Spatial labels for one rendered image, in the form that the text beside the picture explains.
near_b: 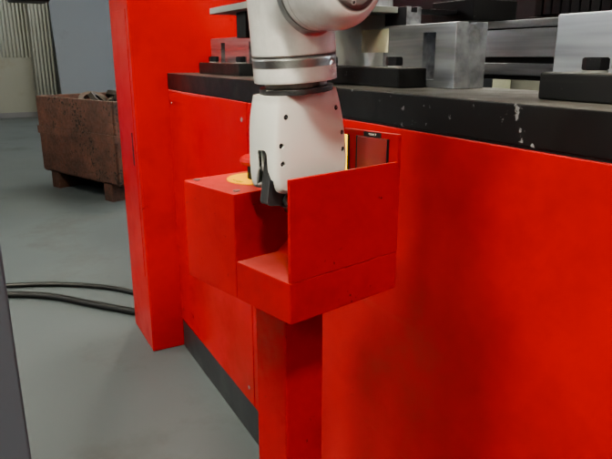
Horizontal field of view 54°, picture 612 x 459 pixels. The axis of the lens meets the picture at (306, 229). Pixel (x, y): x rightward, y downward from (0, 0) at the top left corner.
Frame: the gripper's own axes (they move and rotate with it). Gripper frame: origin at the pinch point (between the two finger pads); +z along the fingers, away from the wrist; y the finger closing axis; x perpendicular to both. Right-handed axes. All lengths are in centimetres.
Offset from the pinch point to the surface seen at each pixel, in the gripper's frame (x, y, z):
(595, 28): 15.7, -30.8, -18.6
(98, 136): -334, -111, 41
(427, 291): 1.8, -18.9, 13.7
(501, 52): -16, -64, -13
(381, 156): 2.7, -9.5, -6.7
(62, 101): -376, -107, 21
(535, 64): -8, -62, -12
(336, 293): 4.9, 0.5, 6.1
